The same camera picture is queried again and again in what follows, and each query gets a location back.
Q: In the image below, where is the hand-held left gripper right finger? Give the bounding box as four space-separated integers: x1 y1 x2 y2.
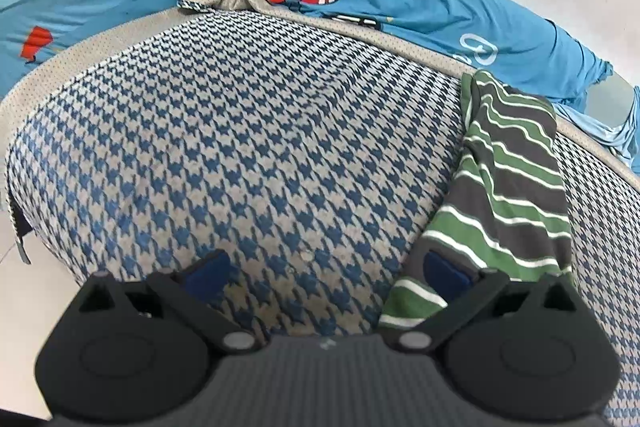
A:
385 249 598 355

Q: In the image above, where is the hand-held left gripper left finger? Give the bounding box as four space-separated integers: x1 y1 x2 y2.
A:
75 249 262 355

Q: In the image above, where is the green grey striped t-shirt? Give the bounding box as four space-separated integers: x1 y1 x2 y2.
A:
377 69 576 338

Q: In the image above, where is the blue beige houndstooth blanket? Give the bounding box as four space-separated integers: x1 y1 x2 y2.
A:
0 0 640 427

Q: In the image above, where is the grey bed panel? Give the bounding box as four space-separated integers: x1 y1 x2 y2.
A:
585 74 640 122

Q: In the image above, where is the blue airplane print bedsheet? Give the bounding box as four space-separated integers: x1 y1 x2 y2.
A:
0 0 640 180

